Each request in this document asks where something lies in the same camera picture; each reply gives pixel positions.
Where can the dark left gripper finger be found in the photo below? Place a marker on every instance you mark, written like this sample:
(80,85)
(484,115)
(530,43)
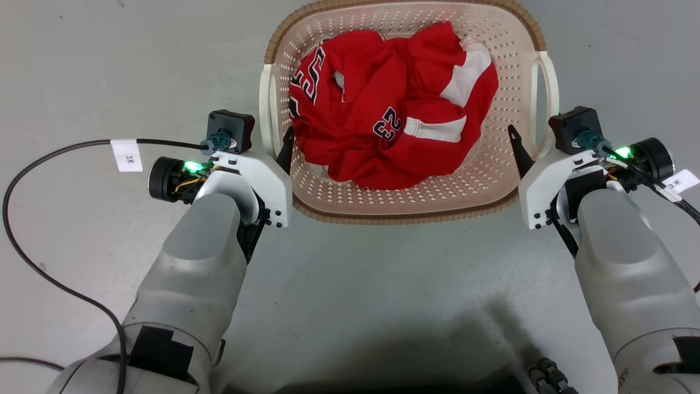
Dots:
(286,153)

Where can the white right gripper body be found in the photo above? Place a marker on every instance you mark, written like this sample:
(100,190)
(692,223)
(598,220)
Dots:
(541,186)

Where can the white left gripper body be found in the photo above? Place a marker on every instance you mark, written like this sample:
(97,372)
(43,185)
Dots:
(268,180)

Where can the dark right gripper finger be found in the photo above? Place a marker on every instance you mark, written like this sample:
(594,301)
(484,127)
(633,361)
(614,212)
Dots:
(520,156)

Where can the cream plastic laundry basket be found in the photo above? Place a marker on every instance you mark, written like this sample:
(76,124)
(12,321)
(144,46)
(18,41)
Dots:
(508,82)

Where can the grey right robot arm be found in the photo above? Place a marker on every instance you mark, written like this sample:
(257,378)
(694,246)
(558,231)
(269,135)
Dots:
(629,273)

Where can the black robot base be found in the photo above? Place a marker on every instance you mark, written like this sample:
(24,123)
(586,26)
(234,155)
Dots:
(394,386)

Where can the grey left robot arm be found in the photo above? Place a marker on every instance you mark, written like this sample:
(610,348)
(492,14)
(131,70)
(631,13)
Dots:
(191,273)

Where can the red basketball jersey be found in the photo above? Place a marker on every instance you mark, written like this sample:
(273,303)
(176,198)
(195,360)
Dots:
(377,137)

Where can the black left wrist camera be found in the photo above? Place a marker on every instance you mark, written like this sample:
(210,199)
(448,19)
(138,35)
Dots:
(232,128)

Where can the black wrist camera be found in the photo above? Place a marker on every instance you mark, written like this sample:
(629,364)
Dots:
(574,126)
(232,128)

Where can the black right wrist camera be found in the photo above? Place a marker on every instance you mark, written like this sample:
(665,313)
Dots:
(574,126)

